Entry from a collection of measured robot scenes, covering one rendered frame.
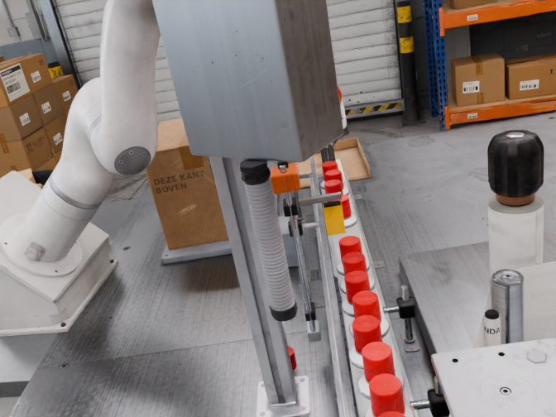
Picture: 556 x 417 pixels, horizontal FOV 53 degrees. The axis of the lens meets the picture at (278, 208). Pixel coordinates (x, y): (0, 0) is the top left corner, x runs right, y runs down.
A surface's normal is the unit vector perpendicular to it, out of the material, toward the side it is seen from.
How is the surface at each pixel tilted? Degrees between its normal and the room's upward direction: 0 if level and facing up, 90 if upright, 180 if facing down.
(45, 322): 90
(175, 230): 90
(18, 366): 0
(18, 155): 90
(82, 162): 58
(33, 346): 0
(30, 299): 90
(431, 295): 0
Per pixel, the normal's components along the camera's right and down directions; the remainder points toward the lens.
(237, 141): -0.57, 0.43
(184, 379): -0.18, -0.90
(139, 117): 0.65, 0.30
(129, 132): 0.44, 0.32
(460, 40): -0.11, 0.43
